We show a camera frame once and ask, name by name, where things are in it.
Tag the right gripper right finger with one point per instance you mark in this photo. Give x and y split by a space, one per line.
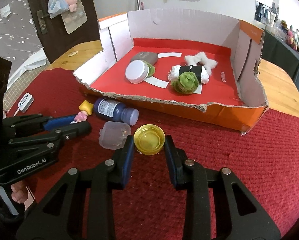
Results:
186 174

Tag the large green plush ball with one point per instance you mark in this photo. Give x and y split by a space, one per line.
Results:
186 83

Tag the yellow plastic lid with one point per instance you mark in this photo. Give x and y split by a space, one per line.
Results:
149 139

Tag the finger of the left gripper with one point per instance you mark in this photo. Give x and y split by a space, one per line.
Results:
50 138
26 125

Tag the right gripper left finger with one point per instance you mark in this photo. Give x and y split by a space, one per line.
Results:
112 174

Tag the small green plush ball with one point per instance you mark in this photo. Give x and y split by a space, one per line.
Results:
151 69

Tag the white round jar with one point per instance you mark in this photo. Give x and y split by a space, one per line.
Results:
136 71

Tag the small paper tag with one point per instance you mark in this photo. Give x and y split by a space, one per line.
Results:
72 53

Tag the white fluffy star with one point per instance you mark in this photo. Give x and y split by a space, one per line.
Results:
200 58

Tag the dark blue bottle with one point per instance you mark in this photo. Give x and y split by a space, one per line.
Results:
113 110

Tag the orange cardboard box tray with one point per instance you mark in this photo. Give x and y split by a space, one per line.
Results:
230 95

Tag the dark brown door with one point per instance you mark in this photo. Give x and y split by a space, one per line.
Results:
66 30

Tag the blonde pink doll figure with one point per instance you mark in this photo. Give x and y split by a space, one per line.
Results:
85 110

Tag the plastic bag on door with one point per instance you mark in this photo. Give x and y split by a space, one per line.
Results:
57 7

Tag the person's left hand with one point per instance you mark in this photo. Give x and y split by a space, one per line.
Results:
19 192

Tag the red table cloth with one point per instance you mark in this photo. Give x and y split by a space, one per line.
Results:
266 160

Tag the grey rounded case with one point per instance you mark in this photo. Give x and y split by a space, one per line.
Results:
147 56

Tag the dark covered side table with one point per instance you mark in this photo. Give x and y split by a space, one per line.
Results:
277 52

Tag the door handle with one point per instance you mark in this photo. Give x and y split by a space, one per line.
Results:
41 19

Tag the white square charger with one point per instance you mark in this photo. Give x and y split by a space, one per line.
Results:
24 103

